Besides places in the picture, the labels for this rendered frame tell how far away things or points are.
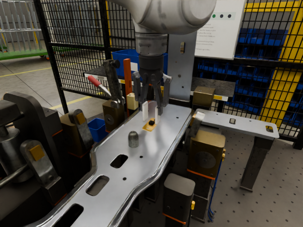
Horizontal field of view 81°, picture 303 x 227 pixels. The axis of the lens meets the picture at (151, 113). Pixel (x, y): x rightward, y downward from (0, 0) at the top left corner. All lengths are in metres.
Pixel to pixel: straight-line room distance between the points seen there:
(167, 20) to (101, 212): 0.38
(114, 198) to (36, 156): 0.20
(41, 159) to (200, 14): 0.44
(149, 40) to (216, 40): 0.60
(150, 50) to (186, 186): 0.36
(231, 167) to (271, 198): 0.19
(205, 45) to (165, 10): 0.75
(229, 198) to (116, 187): 0.53
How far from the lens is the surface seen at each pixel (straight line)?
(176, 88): 0.84
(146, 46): 0.51
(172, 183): 0.46
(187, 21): 0.32
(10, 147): 0.52
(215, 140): 0.52
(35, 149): 0.47
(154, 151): 0.53
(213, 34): 1.04
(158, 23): 0.34
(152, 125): 0.63
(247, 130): 0.69
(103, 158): 0.52
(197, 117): 0.48
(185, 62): 0.80
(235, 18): 1.03
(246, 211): 0.84
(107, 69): 0.63
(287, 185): 1.02
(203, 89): 0.82
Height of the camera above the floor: 1.35
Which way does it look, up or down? 29 degrees down
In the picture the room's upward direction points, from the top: straight up
